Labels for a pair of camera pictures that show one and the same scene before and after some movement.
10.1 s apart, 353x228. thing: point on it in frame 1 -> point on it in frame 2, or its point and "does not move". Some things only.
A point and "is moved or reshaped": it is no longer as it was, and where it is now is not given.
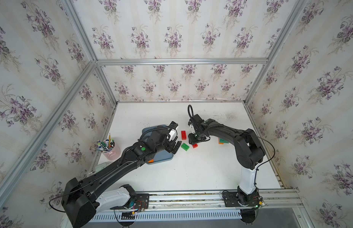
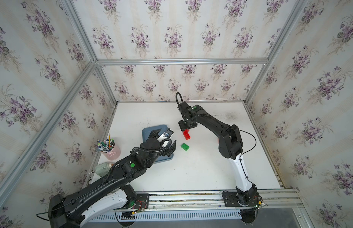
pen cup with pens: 107,147 does not move
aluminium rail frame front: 286,198 does not move
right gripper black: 191,140 -> 182,127
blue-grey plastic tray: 160,155 does not move
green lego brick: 185,147 does not move
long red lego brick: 183,135 is moved or reshaped
